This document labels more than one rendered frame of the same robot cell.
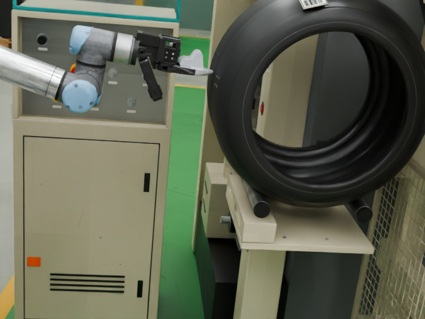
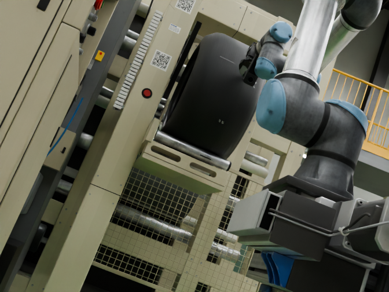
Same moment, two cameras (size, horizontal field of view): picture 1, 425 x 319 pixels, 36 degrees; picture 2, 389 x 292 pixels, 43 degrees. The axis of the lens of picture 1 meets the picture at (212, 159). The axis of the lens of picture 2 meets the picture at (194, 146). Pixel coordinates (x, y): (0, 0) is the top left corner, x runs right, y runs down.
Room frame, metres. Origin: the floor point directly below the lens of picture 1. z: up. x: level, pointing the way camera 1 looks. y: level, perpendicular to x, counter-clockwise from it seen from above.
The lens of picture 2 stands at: (1.81, 1.86, 0.47)
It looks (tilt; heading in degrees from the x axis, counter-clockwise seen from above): 13 degrees up; 268
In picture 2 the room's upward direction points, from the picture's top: 22 degrees clockwise
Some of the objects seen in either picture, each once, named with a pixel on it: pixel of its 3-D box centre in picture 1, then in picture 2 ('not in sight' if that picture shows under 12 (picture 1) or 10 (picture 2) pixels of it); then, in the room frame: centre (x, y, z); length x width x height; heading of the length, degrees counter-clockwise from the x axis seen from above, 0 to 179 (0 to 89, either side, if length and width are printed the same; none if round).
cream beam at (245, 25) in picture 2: not in sight; (246, 33); (1.68, -0.57, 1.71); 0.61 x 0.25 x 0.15; 7
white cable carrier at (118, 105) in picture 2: not in sight; (139, 60); (2.09, -0.17, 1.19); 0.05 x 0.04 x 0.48; 97
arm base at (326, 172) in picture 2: not in sight; (325, 178); (1.45, 0.76, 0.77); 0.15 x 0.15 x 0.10
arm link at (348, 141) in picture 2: not in sight; (336, 132); (1.46, 0.76, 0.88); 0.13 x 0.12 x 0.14; 5
